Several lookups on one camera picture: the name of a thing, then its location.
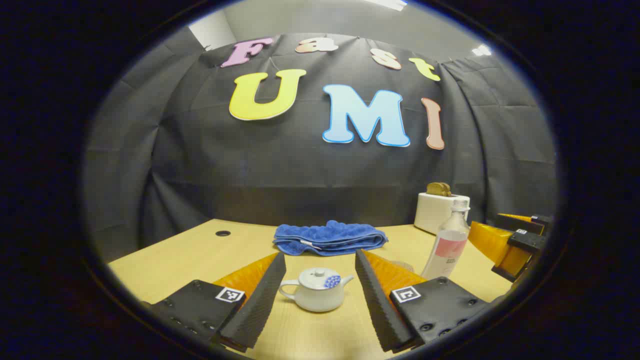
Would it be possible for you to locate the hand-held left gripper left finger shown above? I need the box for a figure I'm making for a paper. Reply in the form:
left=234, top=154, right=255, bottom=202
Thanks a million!
left=142, top=252, right=287, bottom=351

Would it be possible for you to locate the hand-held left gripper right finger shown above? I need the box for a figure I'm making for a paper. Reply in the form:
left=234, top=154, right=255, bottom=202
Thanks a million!
left=355, top=249, right=489, bottom=354

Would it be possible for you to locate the clear water bottle pink label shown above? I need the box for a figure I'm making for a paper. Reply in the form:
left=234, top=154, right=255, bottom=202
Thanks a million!
left=421, top=198, right=471, bottom=280

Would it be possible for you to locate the white teacup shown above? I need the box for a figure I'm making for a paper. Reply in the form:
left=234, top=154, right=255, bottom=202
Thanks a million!
left=278, top=267, right=354, bottom=313

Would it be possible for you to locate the white toaster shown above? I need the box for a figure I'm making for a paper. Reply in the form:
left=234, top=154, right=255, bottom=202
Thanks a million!
left=414, top=192, right=471, bottom=235

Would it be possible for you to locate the blue folded towel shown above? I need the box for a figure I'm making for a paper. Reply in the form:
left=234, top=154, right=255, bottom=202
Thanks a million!
left=273, top=220, right=389, bottom=257

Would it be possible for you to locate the black backdrop cloth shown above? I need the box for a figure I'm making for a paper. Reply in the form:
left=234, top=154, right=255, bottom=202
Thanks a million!
left=82, top=25, right=558, bottom=251

